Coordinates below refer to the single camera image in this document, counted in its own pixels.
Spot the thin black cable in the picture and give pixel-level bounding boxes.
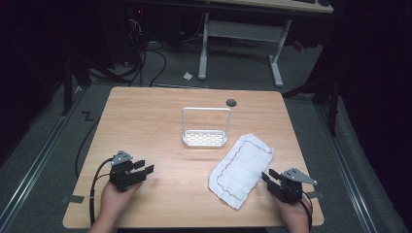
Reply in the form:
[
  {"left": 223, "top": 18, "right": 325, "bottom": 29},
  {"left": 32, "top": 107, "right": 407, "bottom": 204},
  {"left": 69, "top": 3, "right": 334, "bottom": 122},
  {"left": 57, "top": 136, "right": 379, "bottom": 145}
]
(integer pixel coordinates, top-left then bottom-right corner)
[{"left": 74, "top": 116, "right": 102, "bottom": 180}]

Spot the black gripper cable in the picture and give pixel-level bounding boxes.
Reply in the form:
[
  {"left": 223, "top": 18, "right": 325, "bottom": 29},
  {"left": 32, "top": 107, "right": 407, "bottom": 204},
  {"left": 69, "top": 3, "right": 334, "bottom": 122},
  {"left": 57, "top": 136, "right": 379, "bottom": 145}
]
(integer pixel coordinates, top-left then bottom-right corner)
[
  {"left": 298, "top": 189, "right": 314, "bottom": 233},
  {"left": 88, "top": 156, "right": 115, "bottom": 226}
]

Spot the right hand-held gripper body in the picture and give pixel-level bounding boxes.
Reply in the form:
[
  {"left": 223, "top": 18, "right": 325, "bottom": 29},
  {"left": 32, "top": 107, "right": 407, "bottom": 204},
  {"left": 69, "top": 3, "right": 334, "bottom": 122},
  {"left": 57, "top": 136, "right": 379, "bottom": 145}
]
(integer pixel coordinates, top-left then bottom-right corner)
[{"left": 275, "top": 167, "right": 319, "bottom": 205}]

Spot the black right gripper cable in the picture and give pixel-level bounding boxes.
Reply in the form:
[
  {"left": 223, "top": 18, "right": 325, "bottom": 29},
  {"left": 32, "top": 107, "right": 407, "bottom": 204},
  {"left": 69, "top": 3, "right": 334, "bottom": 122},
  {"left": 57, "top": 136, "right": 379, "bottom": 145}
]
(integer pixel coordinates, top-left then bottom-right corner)
[{"left": 298, "top": 189, "right": 314, "bottom": 233}]

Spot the black floor cable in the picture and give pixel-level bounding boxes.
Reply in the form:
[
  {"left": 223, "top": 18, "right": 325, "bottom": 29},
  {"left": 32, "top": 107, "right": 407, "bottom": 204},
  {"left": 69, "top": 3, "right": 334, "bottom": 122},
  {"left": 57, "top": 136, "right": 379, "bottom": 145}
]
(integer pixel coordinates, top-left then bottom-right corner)
[{"left": 127, "top": 38, "right": 168, "bottom": 88}]

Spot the black metal stand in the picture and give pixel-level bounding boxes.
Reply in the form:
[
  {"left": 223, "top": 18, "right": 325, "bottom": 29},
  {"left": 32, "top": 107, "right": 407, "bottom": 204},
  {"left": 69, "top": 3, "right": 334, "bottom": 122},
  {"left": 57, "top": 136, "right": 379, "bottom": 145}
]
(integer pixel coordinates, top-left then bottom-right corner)
[{"left": 281, "top": 72, "right": 343, "bottom": 138}]

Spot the dark computer tower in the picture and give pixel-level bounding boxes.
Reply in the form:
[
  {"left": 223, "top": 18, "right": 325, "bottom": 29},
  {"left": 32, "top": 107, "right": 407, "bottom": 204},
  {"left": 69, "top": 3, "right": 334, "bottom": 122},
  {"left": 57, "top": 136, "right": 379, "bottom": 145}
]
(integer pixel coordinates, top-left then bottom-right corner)
[{"left": 121, "top": 5, "right": 146, "bottom": 67}]

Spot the grey tape piece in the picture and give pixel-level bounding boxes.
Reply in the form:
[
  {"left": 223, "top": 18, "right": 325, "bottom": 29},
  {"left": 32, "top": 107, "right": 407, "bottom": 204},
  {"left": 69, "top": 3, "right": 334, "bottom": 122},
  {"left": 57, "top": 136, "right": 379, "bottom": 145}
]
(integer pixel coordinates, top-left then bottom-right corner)
[
  {"left": 305, "top": 190, "right": 326, "bottom": 200},
  {"left": 60, "top": 193, "right": 86, "bottom": 205}
]

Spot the white cloth with dark stitching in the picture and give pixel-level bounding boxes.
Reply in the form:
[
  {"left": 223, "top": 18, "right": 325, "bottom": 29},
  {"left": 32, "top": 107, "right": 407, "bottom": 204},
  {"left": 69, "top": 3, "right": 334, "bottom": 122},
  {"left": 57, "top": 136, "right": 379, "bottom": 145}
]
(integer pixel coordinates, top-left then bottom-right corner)
[{"left": 207, "top": 132, "right": 275, "bottom": 211}]

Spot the white rack with handle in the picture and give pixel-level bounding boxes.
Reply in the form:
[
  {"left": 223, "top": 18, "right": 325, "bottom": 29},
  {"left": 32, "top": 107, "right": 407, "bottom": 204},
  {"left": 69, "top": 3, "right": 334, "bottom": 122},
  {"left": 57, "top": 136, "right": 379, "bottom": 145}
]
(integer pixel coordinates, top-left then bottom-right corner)
[{"left": 181, "top": 106, "right": 233, "bottom": 150}]

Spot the person's right hand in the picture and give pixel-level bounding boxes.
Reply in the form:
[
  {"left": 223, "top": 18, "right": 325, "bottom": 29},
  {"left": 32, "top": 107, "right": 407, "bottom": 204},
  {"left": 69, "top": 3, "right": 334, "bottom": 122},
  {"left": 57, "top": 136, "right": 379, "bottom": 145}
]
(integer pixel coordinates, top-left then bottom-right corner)
[{"left": 274, "top": 193, "right": 314, "bottom": 233}]

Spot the metal floor rail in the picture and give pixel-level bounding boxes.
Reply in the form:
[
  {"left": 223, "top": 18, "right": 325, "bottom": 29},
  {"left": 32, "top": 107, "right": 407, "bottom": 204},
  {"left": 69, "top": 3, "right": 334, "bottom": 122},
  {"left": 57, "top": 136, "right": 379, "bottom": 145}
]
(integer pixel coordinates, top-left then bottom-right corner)
[
  {"left": 314, "top": 105, "right": 379, "bottom": 233},
  {"left": 0, "top": 84, "right": 87, "bottom": 229}
]

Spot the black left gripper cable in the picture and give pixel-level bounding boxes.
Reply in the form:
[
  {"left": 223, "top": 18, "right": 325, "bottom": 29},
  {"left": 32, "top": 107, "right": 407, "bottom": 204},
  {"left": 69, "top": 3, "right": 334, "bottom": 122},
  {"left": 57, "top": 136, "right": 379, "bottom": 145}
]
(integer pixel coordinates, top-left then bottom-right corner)
[{"left": 88, "top": 156, "right": 115, "bottom": 226}]

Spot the white-legged wooden desk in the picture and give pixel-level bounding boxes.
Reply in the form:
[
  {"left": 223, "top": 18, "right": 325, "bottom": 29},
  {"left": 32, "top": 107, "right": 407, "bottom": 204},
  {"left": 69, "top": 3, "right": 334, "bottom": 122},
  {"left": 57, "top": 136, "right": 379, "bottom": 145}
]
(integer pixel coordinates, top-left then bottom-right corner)
[{"left": 181, "top": 0, "right": 335, "bottom": 88}]

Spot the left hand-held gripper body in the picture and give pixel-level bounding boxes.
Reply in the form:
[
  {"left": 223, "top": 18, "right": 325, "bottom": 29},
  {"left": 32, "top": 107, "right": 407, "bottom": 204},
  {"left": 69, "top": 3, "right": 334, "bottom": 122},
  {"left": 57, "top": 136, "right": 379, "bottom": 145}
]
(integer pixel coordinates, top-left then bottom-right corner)
[{"left": 109, "top": 150, "right": 144, "bottom": 192}]

